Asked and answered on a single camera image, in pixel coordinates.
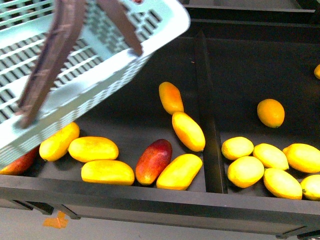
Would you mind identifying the yellow mango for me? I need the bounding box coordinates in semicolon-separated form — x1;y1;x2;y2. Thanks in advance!
171;111;206;152
81;160;135;186
156;153;203;191
158;81;184;115
68;136;119;163
39;122;80;162

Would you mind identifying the light blue plastic basket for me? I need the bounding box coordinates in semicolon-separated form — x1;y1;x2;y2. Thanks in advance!
0;0;191;167

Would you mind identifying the brown basket handle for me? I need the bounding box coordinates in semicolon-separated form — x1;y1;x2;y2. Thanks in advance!
17;0;86;129
97;0;143;56

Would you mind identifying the yellow lemon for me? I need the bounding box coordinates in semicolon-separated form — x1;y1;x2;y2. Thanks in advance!
221;136;254;161
263;168;303;200
252;143;290;171
282;143;320;174
227;156;265;189

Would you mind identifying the yellow lemon lower left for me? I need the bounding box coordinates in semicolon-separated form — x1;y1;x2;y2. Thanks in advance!
227;156;265;189

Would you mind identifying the orange round lemon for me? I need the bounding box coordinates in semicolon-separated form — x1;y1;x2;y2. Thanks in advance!
257;98;285;128

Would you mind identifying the yellow lemon lower middle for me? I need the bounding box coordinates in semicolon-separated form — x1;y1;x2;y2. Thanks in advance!
263;168;303;200

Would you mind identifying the red mango under basket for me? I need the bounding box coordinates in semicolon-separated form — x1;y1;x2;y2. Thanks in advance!
0;146;39;176

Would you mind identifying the yellow lemon right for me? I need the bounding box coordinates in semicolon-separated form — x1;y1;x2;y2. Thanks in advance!
282;143;320;174

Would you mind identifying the yellow lemon corner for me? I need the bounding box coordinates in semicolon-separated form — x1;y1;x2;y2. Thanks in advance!
300;174;320;201

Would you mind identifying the yellow lemon far edge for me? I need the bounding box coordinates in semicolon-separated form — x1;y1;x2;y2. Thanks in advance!
313;64;320;80

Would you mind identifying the black fruit display tray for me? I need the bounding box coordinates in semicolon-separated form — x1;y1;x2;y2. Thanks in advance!
0;0;320;240

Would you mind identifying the orange floor tape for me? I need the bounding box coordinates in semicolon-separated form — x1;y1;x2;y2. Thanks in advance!
42;211;69;229

